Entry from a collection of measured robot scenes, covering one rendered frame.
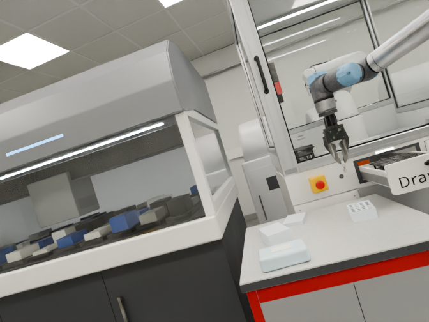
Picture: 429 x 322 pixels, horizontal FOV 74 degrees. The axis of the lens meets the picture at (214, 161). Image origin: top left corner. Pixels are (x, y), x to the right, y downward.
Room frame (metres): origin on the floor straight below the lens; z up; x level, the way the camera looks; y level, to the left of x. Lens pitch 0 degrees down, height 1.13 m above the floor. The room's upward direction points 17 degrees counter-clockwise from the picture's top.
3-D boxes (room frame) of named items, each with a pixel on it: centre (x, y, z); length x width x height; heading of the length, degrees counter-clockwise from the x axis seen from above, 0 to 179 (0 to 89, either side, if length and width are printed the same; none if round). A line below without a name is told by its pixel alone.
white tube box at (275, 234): (1.09, -0.14, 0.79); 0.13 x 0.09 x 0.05; 7
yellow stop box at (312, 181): (1.35, -0.43, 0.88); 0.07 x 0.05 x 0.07; 81
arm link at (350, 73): (1.03, -0.54, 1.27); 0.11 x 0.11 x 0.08; 28
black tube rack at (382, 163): (1.19, -0.75, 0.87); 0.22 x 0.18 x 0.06; 171
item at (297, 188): (1.78, -0.88, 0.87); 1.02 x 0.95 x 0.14; 81
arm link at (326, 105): (1.11, -0.48, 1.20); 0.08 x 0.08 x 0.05
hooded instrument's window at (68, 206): (1.91, 0.88, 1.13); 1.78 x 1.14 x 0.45; 81
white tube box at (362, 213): (1.08, -0.47, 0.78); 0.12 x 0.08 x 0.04; 160
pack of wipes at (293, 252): (0.89, -0.12, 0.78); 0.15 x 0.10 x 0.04; 84
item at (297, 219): (1.27, -0.26, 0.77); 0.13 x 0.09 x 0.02; 154
